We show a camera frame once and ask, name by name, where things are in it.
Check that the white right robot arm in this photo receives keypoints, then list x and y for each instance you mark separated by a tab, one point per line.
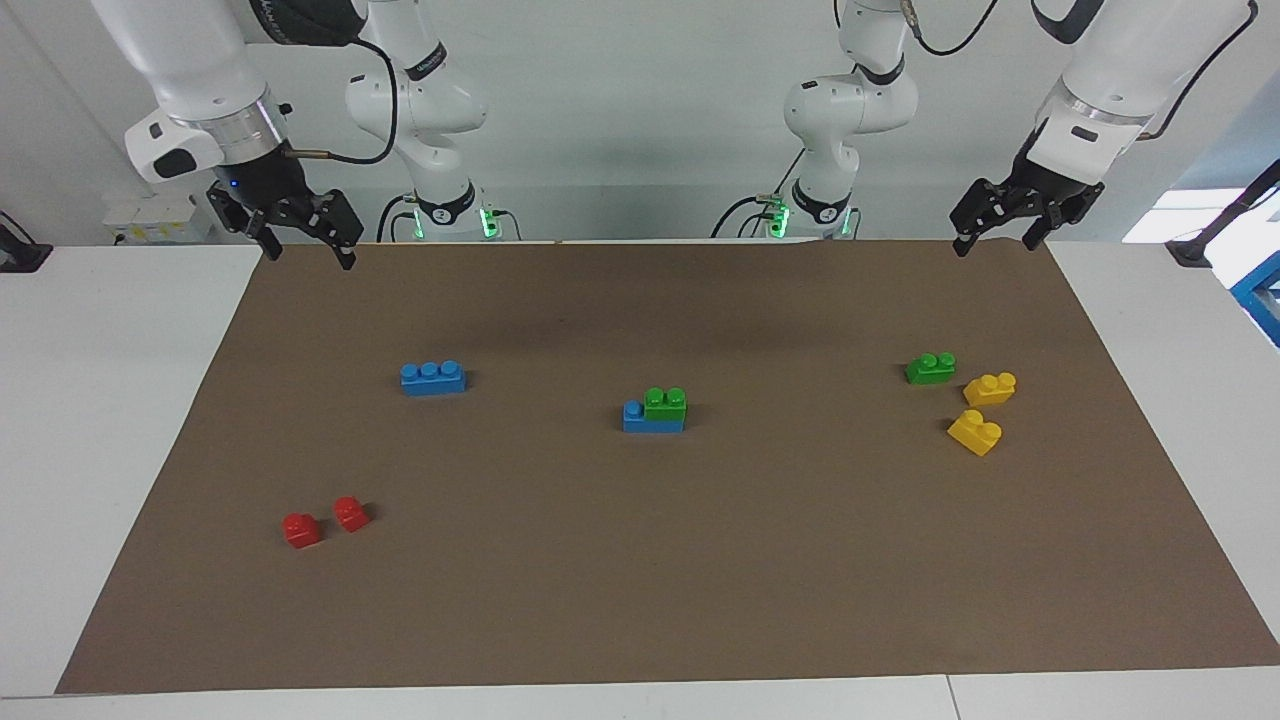
200	60

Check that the black stand with clamp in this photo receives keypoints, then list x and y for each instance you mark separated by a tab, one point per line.
1195	248

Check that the blue frame piece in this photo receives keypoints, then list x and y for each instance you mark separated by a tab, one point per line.
1262	300

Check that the blue three-stud toy block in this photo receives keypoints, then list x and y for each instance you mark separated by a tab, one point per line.
432	381
640	422

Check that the yellow two-stud toy block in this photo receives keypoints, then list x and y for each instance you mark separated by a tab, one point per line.
973	434
990	390

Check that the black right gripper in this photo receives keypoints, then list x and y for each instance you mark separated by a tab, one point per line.
275	195

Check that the black table clamp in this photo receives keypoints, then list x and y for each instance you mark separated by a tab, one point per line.
22	255

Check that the red single-stud toy block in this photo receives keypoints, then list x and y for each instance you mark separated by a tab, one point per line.
301	532
351	516

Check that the green two-stud toy block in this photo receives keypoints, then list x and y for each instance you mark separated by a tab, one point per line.
666	404
928	371

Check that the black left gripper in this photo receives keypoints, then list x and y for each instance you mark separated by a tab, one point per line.
1040	185

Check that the brown paper table mat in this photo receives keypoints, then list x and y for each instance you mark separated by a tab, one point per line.
640	560

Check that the white power box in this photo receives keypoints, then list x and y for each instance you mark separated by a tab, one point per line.
155	218

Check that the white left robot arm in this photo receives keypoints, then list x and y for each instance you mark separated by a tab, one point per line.
1110	60

